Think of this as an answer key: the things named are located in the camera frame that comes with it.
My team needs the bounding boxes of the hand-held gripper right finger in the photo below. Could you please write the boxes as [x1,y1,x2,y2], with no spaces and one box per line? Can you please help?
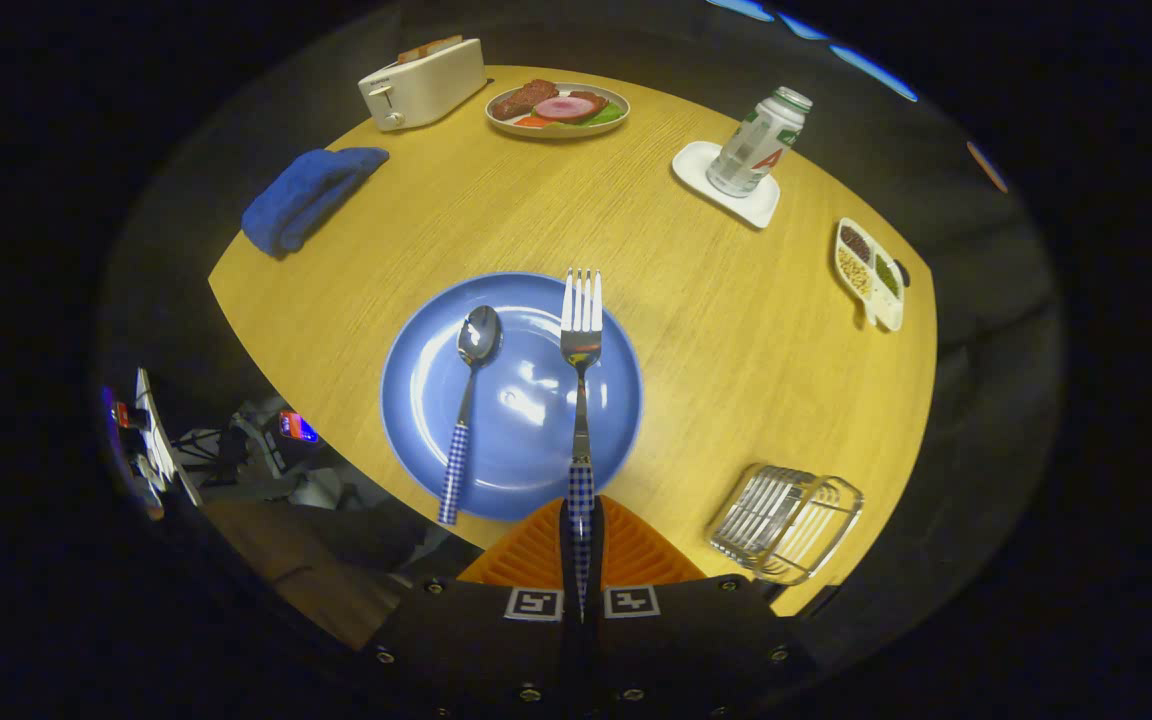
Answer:
[591,495,817,720]

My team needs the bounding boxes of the fork with blue checked handle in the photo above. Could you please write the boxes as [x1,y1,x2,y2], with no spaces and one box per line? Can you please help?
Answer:
[560,267,605,621]

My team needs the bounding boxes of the white divided snack dish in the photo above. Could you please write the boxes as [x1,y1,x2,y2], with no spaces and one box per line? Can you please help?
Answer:
[833,217,909,333]

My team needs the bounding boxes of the person's brown trousers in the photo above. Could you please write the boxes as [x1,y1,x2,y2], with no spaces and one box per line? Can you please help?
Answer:
[201,495,457,651]

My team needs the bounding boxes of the metal wire cutlery rack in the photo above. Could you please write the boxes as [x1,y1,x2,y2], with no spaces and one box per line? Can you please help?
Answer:
[706,463,865,586]

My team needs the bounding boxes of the black cable bundle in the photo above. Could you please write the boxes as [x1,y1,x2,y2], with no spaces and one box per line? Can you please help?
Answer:
[171,425,277,491]

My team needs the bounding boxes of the white power strip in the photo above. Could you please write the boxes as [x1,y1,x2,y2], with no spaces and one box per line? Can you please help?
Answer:
[131,368,202,521]

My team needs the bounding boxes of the white toaster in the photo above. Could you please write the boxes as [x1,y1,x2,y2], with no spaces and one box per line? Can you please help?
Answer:
[357,37,489,132]

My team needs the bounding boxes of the plate of meat and vegetables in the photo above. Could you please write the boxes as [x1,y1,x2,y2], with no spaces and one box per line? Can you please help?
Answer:
[484,79,632,139]

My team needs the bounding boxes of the blue round plate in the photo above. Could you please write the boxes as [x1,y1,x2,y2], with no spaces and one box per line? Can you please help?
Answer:
[380,271,644,523]

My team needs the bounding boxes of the toast slices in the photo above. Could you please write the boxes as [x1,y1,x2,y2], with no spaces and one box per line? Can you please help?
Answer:
[396,35,464,63]

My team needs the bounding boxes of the white and green drink can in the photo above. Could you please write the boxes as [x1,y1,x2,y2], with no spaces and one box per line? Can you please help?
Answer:
[706,87,814,198]

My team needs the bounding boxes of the blue lit screen device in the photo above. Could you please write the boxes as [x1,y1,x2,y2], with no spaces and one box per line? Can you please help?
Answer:
[99,385,129,441]

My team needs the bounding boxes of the blue folded towel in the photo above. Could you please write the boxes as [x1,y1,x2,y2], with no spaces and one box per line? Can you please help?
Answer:
[241,147,391,259]

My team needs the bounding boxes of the spoon with blue checked handle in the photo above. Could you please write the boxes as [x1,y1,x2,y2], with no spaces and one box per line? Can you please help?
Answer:
[437,304,504,527]

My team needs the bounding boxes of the white coaster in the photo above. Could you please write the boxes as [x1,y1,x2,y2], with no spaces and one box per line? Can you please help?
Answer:
[672,140,782,230]

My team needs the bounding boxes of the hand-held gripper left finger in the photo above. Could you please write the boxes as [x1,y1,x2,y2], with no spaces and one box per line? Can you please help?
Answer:
[366,495,577,720]

